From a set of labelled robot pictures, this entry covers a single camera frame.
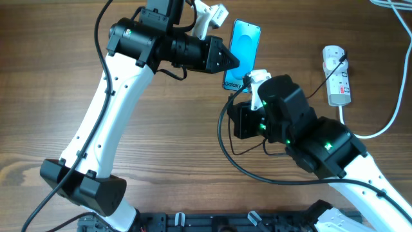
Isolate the blue screen Galaxy smartphone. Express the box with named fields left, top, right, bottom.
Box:
left=222, top=19, right=261, bottom=92

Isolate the white power strip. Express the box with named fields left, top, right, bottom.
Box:
left=323, top=45, right=351, bottom=106

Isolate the black USB charging cable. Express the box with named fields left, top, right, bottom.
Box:
left=227, top=51, right=348, bottom=157

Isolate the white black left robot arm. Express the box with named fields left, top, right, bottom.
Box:
left=40, top=1, right=239, bottom=231

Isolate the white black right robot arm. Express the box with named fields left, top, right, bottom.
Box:
left=221, top=75, right=411, bottom=231

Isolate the white USB charger plug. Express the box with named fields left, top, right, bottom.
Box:
left=323, top=55, right=348, bottom=73

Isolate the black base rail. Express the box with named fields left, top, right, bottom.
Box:
left=77, top=211, right=364, bottom=232

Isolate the white power strip cord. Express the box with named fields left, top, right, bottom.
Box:
left=338, top=0, right=412, bottom=140

